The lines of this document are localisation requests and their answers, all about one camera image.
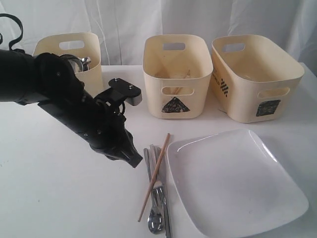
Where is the black cable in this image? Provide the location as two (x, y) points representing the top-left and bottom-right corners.
(0, 13), (25, 52)

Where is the cream bin with circle mark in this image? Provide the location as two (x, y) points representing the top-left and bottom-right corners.
(33, 32), (104, 97)

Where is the cream bin with triangle mark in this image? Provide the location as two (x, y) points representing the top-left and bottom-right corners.
(143, 34), (213, 119)

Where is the steel spoon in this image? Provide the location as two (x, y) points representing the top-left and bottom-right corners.
(144, 148), (164, 235)

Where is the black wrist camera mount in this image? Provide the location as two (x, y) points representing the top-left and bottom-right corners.
(95, 78), (142, 106)

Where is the steel knife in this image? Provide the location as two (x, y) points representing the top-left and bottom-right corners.
(158, 155), (172, 238)

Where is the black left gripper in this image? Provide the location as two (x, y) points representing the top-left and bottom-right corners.
(38, 81), (143, 168)

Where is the white square plate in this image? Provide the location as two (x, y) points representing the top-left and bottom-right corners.
(167, 129), (309, 238)

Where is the cream bin with square mark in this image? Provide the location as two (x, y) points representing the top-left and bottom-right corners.
(211, 35), (305, 123)

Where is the steel fork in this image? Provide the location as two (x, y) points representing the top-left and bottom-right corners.
(149, 144), (166, 208)

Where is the steel mug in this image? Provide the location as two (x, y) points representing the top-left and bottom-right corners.
(59, 54), (91, 73)

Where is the wooden chopstick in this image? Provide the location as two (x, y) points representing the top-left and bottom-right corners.
(153, 69), (193, 80)
(137, 133), (171, 222)

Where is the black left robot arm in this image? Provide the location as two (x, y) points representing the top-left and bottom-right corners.
(0, 50), (142, 167)

